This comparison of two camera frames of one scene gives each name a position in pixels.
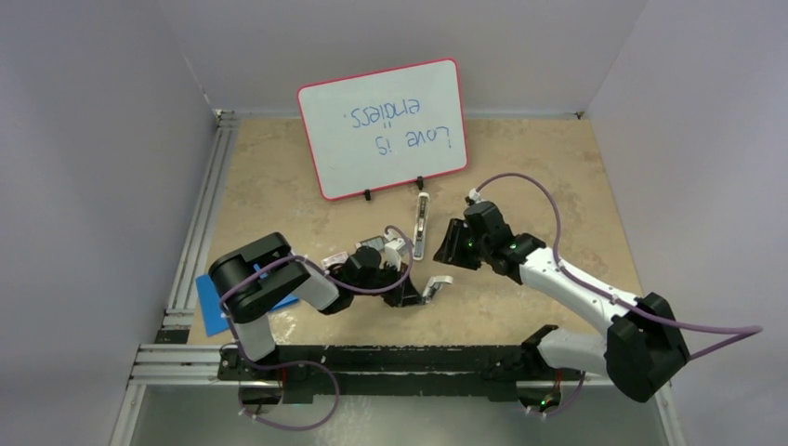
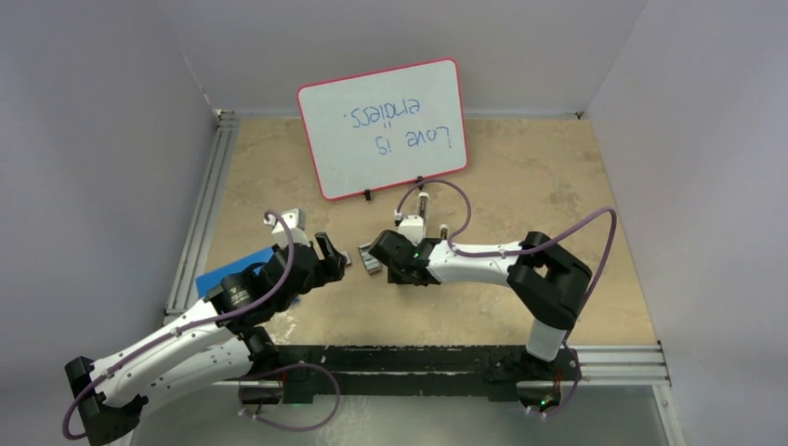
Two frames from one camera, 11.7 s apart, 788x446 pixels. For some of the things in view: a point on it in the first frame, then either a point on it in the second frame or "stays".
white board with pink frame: x=382 y=128 stays
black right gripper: x=451 y=252 -> x=396 y=278
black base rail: x=302 y=372 stays
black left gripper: x=403 y=295 -> x=330 y=268
